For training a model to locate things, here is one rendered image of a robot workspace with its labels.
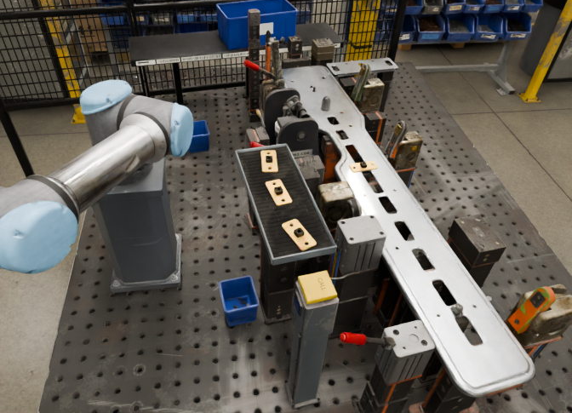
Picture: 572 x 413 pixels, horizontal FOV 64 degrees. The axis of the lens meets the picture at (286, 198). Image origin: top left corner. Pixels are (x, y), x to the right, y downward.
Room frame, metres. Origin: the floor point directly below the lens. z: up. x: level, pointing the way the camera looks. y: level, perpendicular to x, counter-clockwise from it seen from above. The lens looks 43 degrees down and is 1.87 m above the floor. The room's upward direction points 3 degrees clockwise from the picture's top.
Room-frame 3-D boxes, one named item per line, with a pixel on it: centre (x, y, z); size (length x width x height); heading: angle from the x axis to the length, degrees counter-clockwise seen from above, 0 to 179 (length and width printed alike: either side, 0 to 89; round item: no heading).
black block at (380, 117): (1.41, -0.31, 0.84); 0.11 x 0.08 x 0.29; 109
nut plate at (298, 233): (0.65, -0.03, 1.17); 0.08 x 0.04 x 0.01; 33
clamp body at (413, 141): (1.21, -0.38, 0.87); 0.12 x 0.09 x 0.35; 109
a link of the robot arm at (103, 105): (0.91, 0.42, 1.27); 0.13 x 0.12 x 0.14; 73
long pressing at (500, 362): (1.08, -0.24, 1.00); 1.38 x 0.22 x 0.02; 19
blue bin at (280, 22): (1.91, 0.17, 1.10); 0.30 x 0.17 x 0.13; 115
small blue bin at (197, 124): (1.56, 0.39, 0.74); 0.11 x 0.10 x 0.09; 19
